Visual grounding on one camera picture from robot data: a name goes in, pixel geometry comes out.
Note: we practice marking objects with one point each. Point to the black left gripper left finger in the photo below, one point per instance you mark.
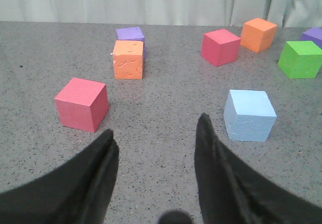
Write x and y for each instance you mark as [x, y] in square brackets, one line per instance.
[77, 192]

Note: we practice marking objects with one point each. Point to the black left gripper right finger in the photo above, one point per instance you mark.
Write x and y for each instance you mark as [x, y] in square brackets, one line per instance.
[232, 192]

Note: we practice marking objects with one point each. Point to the light blue foam cube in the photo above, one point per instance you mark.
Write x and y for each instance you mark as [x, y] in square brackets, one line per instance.
[248, 115]

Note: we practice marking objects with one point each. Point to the red foam cube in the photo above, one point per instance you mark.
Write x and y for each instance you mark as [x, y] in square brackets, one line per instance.
[82, 104]
[220, 47]

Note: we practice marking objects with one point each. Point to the dented orange foam cube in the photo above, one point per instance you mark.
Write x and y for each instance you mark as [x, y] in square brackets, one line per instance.
[128, 60]

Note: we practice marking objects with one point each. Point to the green foam cube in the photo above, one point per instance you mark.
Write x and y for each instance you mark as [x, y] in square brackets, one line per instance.
[300, 59]

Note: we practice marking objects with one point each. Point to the smooth orange foam cube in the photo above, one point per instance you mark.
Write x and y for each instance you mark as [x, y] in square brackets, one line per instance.
[258, 34]

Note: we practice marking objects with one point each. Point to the purple foam cube far left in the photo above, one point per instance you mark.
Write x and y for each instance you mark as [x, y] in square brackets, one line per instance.
[132, 34]

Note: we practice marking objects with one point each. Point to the purple foam cube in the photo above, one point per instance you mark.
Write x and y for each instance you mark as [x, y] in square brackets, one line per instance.
[132, 34]
[313, 34]

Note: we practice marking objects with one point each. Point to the purple foam cube centre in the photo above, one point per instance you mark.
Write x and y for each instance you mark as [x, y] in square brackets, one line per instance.
[313, 34]

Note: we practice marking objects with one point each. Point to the white pleated curtain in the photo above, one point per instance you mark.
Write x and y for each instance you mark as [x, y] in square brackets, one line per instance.
[285, 13]

